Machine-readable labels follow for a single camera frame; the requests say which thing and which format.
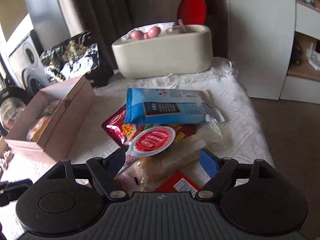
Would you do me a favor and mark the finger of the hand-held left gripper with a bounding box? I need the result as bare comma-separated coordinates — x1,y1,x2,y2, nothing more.
0,179,33,207

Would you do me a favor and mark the black gold printed snack bag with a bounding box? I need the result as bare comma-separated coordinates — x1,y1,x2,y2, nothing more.
40,30,114,88

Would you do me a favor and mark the silver washing machine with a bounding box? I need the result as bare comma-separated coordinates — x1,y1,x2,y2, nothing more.
7,35,44,73
21,66,50,88

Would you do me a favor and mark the cream oval container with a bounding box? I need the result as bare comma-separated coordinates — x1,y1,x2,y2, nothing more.
111,25,213,79

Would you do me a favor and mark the round black washer door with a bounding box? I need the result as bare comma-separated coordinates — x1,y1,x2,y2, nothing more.
0,87,32,133

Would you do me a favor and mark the blue snack packet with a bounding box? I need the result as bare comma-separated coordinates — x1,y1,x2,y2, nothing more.
124,88,225,125

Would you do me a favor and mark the clear brown cookie packet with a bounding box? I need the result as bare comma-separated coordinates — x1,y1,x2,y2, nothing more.
132,127,228,192

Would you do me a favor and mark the white textured tablecloth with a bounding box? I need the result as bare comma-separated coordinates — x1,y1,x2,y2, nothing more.
0,56,275,230

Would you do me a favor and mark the red round cushion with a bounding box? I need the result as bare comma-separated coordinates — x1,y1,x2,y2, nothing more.
177,0,207,26

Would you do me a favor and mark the small white device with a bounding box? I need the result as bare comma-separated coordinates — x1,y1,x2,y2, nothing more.
309,42,320,70

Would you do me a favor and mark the grey-brown curtain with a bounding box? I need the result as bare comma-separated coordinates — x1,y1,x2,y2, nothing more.
51,0,135,70

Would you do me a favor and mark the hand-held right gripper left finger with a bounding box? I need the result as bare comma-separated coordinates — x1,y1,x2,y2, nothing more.
46,148,129,201

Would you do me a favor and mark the small red barcode snack packet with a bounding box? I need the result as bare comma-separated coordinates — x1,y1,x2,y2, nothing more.
152,170,202,195

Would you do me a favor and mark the small pink white toy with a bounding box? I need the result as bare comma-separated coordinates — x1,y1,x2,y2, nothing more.
0,149,14,170

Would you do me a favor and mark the white shelf cabinet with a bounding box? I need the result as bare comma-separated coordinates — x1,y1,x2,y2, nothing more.
224,0,320,102

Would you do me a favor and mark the paddle-shaped red white packet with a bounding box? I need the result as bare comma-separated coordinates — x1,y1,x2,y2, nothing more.
117,126,177,175

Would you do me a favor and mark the dark red snack pouch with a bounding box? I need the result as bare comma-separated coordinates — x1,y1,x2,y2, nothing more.
102,104,197,153

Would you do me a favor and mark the pink cardboard box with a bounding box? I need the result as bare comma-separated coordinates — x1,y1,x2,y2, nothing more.
4,75,97,165

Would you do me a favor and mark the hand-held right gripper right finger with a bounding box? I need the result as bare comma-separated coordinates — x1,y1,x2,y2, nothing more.
195,148,277,201

